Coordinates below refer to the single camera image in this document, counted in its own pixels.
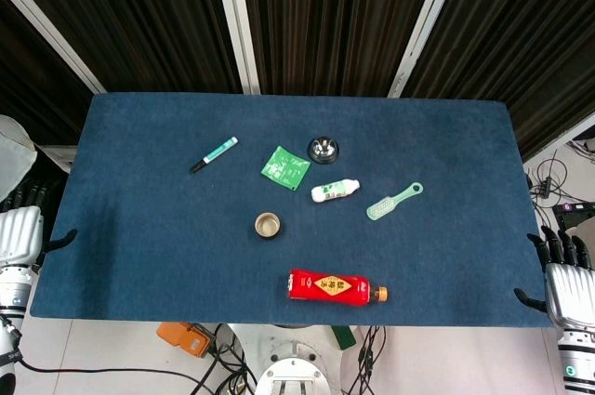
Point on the green foil sachet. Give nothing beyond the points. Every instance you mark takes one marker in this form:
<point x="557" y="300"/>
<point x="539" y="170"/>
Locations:
<point x="284" y="167"/>

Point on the black power strip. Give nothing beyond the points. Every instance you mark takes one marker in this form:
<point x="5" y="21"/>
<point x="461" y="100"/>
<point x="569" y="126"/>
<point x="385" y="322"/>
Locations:
<point x="543" y="186"/>

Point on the green plastic brush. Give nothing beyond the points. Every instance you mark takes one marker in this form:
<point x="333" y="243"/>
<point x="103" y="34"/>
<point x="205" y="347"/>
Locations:
<point x="390" y="202"/>

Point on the red drink bottle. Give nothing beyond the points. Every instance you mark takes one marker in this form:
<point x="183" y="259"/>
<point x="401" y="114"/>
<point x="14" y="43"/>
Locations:
<point x="332" y="286"/>

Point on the black silver call bell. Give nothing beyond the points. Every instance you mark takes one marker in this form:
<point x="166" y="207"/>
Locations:
<point x="323" y="149"/>

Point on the small white plastic bottle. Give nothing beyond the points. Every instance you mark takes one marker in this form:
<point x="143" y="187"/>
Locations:
<point x="332" y="191"/>

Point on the green white marker pen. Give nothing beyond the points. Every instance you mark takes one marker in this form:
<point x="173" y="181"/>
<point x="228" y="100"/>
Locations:
<point x="215" y="154"/>

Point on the blue felt table mat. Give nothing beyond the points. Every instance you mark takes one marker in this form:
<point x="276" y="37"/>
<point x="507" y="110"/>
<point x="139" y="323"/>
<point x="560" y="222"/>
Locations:
<point x="186" y="246"/>

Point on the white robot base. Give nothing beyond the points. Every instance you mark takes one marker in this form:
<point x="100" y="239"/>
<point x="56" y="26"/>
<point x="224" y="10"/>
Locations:
<point x="290" y="362"/>

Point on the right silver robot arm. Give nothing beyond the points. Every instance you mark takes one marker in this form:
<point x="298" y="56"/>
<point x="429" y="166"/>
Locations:
<point x="576" y="358"/>

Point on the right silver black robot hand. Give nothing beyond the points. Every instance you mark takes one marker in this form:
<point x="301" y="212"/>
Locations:
<point x="568" y="283"/>

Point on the black electronic box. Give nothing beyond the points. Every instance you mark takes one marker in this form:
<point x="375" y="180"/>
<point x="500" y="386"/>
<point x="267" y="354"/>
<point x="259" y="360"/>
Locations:
<point x="576" y="216"/>

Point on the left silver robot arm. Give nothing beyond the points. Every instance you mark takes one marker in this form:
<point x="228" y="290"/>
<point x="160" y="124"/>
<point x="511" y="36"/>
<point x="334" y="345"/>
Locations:
<point x="10" y="316"/>

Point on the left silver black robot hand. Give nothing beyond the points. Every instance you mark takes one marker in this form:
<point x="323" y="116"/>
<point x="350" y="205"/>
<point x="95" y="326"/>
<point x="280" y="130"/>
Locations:
<point x="18" y="232"/>

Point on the orange foot pedal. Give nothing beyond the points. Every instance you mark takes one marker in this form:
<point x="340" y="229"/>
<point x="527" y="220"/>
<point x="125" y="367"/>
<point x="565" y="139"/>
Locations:
<point x="183" y="339"/>

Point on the white fabric cover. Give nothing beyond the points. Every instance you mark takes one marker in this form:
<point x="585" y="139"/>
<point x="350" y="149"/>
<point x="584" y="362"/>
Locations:
<point x="14" y="153"/>

